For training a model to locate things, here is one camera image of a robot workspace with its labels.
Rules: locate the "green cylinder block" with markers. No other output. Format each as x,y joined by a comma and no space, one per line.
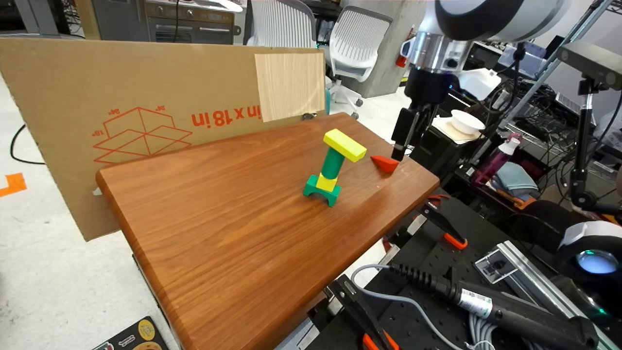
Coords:
334,166

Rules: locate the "blue storage bin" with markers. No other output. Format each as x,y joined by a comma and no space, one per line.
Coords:
534,61

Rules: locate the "small yellow block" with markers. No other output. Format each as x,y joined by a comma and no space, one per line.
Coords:
328,183

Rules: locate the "black camera stand pole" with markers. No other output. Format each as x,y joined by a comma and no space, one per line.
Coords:
586,137

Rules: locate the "aluminium rail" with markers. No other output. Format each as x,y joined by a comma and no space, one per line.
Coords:
538,279

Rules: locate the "teal folded cloth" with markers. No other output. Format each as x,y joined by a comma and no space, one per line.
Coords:
516,178

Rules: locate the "red fire extinguisher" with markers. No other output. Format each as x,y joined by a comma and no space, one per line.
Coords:
402,61

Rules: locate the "printed marker tag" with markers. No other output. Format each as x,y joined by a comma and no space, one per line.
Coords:
497,265

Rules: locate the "dark metal cabinet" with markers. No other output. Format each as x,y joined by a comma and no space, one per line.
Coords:
182,22

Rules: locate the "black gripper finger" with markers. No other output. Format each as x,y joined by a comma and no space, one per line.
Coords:
413,129
398,137

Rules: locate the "white mesh office chair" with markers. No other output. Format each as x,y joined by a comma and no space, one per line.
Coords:
357,39

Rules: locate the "orange floor tape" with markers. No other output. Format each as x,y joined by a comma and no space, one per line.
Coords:
15,183

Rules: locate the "pink bottle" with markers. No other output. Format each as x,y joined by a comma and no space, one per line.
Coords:
495,162

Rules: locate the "black card with gold circles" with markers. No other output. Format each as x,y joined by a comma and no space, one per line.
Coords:
134,335

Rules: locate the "white bowl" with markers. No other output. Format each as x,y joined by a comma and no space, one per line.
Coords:
468,121

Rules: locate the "green bridge block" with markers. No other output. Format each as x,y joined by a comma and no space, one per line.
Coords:
312,189

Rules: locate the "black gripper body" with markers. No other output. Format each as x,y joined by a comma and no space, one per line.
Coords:
429,88

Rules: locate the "orange triangular block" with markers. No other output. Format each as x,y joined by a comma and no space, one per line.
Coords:
388,166

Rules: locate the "flattened cardboard box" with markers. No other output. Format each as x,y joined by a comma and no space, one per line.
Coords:
66,98

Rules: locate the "black clamp with orange tip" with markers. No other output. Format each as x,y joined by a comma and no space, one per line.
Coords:
448,226

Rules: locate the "long yellow rectangular block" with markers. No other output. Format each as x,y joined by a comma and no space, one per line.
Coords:
345,144

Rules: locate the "black camera on stand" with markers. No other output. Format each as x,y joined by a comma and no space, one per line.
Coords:
594,59

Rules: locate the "white paper sheet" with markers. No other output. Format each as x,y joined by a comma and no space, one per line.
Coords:
443,127

